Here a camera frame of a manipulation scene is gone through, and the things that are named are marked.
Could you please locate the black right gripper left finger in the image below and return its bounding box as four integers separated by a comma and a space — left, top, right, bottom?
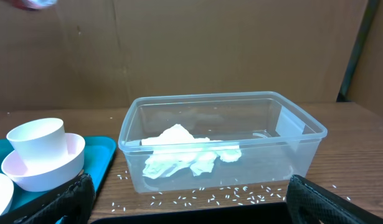
14, 174, 95, 224

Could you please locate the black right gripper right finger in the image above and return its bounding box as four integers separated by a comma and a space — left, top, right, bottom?
286, 175, 383, 224

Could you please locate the pink plastic bowl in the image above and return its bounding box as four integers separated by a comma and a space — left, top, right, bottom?
1, 133, 85, 192

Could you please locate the cream plastic cup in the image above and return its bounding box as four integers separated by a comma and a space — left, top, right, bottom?
6, 118, 68, 169

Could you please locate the white paper napkin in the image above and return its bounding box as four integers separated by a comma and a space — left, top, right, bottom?
141, 124, 242, 179

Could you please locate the red snack wrapper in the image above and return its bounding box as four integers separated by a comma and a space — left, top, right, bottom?
7, 0, 57, 11

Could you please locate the black tray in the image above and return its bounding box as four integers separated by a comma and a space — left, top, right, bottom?
0, 198, 292, 224

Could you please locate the white round plate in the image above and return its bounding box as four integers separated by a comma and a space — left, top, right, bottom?
0, 173, 14, 216

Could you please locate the clear plastic bin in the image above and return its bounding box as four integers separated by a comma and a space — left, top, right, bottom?
118, 91, 328, 193

